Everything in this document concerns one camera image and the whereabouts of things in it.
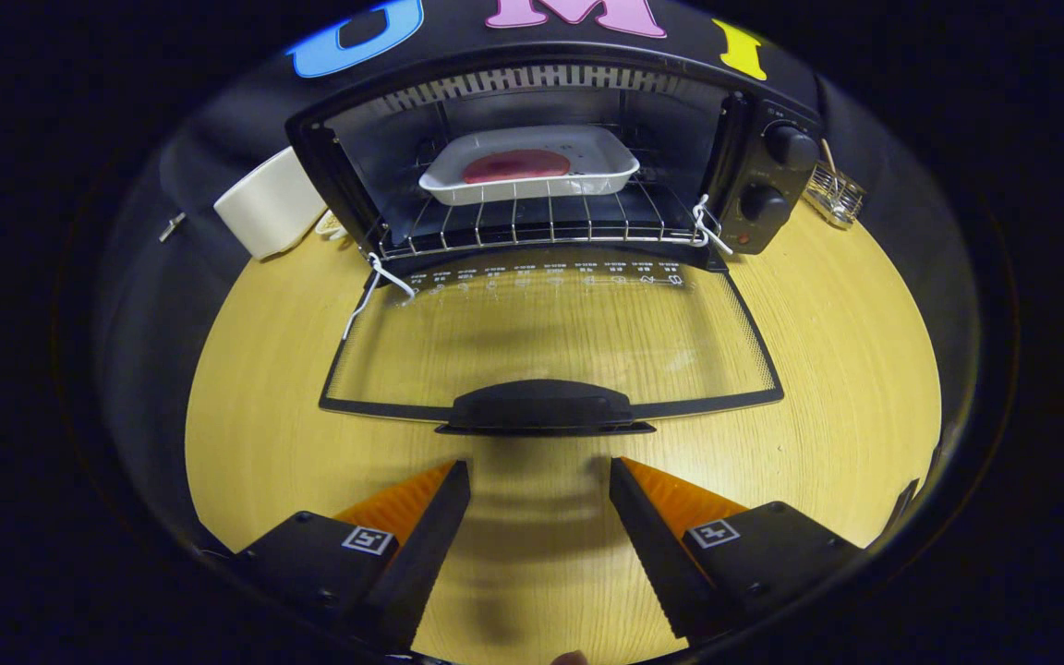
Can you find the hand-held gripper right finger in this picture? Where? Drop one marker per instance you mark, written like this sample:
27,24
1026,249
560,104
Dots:
652,554

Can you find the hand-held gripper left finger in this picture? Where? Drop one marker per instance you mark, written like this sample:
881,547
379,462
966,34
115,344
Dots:
426,554

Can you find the white square plate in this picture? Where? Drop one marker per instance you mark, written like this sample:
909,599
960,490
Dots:
587,162

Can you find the pink round meat slice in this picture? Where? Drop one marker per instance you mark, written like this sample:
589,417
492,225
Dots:
515,166

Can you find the black toaster oven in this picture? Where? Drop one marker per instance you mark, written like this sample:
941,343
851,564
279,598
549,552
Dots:
758,162

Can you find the cream white toaster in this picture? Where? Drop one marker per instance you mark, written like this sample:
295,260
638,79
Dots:
269,208

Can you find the small metal clip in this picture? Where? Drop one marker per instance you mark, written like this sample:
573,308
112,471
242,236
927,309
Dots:
173,227

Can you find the wooden stick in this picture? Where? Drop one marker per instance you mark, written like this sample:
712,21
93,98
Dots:
828,155

